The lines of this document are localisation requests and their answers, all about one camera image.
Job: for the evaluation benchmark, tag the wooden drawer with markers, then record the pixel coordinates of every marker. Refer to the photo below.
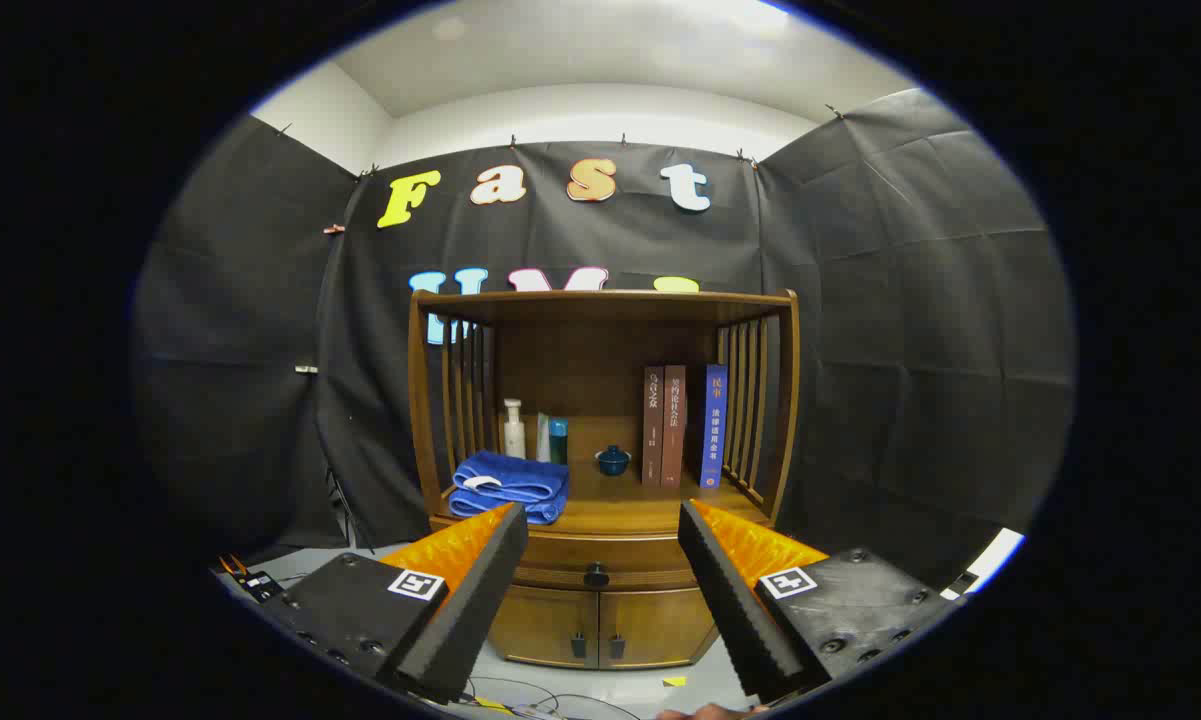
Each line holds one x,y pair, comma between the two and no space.
560,565

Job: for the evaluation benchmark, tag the dark brown book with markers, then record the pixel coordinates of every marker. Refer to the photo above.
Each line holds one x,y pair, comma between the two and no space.
653,430

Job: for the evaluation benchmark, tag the blue book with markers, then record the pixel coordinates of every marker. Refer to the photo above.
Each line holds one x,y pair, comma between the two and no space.
714,430

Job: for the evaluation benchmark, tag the black stand legs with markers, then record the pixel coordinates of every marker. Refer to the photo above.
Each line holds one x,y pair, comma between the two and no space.
345,505

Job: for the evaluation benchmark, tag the wooden cabinet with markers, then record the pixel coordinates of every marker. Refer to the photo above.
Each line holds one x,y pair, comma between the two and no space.
600,350

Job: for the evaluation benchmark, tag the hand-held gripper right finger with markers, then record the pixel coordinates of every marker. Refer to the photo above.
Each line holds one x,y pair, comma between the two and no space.
735,610

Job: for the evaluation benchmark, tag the teal bottle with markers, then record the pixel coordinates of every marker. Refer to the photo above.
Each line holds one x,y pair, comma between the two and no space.
558,445

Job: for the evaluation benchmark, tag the folded blue towel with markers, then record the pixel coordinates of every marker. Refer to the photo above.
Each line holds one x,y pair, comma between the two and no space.
520,485

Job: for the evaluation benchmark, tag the reddish brown book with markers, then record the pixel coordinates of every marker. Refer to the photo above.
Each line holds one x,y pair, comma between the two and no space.
674,430

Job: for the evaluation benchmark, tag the black backdrop cloth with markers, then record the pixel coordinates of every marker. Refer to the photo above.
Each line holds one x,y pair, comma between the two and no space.
910,350

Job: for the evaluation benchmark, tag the black electronic box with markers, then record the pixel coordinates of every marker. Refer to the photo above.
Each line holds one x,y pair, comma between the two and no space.
258,583

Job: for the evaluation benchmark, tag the wooden countertop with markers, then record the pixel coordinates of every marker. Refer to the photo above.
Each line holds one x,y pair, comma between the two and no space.
620,500

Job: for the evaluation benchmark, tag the white panel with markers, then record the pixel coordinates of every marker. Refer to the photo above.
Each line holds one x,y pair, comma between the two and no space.
995,555

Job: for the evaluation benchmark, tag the wooden cabinet door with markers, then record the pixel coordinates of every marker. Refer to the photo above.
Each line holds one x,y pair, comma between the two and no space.
660,625
540,625

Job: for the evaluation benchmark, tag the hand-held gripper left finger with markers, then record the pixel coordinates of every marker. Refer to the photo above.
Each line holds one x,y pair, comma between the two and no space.
470,610

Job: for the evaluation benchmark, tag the dark blue lidded teacup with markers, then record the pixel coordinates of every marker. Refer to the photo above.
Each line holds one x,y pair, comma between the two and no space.
613,462

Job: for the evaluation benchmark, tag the white pump bottle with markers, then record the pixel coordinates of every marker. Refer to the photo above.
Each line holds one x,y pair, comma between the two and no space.
513,435

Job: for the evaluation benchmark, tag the white green tube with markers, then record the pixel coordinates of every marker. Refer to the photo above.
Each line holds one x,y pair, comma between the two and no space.
543,440

